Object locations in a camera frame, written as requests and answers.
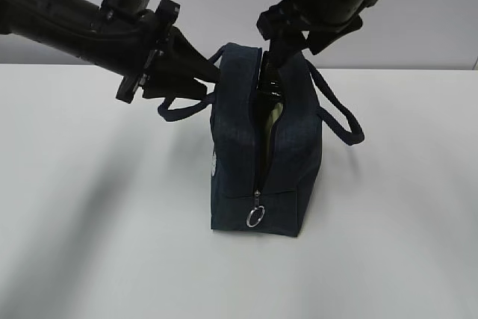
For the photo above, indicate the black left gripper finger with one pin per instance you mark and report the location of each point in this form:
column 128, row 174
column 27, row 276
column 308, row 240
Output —
column 181, row 59
column 172, row 82

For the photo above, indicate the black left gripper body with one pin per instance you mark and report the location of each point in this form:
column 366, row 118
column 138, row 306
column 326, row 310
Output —
column 157, row 28

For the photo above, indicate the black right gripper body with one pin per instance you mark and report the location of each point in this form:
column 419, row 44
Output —
column 286, row 18

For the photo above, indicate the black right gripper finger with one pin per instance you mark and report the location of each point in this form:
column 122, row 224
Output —
column 317, row 41
column 284, row 44

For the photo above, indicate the green lidded glass container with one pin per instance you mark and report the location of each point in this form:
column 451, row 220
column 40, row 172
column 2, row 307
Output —
column 271, row 119

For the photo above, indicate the dark blue lunch bag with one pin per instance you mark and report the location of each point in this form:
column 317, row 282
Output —
column 248, row 195

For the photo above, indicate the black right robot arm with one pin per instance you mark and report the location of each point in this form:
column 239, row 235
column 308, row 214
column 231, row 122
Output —
column 333, row 11

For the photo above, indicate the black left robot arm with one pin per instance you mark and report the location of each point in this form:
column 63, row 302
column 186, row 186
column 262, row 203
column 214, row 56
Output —
column 122, row 36

